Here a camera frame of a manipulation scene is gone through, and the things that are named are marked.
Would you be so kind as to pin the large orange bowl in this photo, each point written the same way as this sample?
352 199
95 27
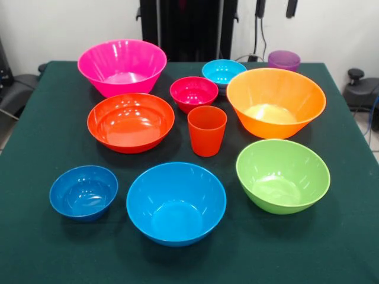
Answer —
275 94

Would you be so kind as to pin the large pink bowl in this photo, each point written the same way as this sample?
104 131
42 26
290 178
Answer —
118 59

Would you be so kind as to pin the red-orange plastic cup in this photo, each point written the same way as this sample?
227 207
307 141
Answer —
207 136

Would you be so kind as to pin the dark green table cloth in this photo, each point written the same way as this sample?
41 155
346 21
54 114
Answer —
44 251

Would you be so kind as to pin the wide red-orange bowl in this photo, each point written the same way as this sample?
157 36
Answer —
130 124

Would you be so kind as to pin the medium light blue bowl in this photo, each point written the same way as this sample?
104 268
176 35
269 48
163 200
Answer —
174 201

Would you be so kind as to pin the small light blue bowl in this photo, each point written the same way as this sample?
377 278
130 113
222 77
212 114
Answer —
222 71

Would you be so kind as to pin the green bowl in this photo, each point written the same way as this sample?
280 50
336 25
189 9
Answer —
281 171

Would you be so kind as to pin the purple translucent cup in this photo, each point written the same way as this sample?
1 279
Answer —
284 60

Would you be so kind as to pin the black chair base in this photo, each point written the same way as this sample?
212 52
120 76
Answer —
361 91
17 88

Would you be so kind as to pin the small dark blue bowl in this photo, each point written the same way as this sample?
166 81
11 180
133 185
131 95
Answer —
83 192

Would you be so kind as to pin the small crimson bowl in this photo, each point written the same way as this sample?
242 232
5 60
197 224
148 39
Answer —
192 91

